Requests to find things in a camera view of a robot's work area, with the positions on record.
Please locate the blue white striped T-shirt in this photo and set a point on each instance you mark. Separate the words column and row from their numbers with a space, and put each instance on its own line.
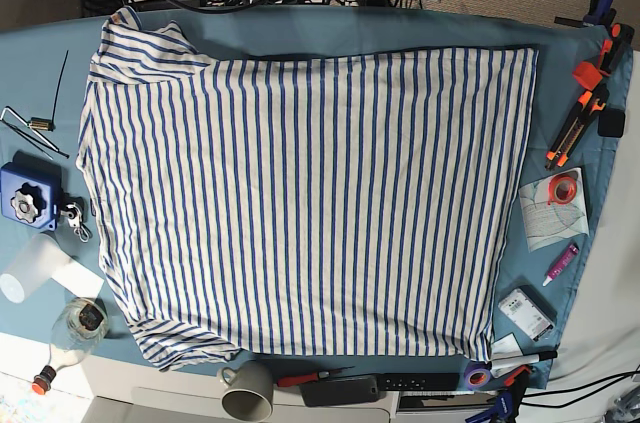
column 336, row 206

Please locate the black smartphone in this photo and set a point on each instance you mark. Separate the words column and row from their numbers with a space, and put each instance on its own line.
column 341, row 391

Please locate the grey ceramic mug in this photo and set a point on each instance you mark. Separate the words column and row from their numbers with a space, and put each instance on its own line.
column 248, row 394

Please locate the leaf pattern paper card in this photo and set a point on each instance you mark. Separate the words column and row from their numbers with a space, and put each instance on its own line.
column 546, row 224

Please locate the black remote control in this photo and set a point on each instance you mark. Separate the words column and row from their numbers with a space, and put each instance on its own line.
column 424, row 382

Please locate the red tape roll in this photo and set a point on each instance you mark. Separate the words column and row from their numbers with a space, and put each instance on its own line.
column 562, row 188

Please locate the white boxed hard drive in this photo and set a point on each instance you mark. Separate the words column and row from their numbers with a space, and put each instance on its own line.
column 520, row 309

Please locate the purple tape roll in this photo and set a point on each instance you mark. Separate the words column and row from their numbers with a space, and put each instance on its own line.
column 477, row 375

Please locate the white paper tag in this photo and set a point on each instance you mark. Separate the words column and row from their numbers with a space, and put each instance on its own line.
column 505, row 347

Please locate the black marker pen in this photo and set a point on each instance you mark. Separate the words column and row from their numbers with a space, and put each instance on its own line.
column 507, row 363

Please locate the clear glass bottle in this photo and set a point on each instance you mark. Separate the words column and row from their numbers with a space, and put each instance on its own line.
column 78, row 330

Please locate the black zip tie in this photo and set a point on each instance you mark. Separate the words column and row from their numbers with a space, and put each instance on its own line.
column 58, row 86

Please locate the clear plastic cup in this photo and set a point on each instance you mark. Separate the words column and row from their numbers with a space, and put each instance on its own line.
column 35, row 264

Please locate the blue box with knob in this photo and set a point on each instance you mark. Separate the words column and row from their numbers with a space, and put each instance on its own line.
column 30, row 197

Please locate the orange black bar clamp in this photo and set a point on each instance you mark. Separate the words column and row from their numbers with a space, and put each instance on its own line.
column 590, row 73

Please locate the blue spring clamp bottom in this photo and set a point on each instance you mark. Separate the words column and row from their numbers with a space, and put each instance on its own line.
column 505, row 406

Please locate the blue spring clamp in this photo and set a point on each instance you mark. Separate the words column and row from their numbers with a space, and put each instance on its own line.
column 600, row 13
column 505, row 406

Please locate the black square foam pad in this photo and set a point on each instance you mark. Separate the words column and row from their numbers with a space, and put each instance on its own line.
column 611, row 123

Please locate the silver allen key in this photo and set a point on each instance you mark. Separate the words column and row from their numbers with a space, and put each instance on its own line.
column 16, row 123

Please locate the blue spring clamp top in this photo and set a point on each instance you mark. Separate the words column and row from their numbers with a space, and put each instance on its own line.
column 600, row 13

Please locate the red handled screwdriver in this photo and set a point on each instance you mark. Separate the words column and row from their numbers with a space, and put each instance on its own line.
column 290, row 381

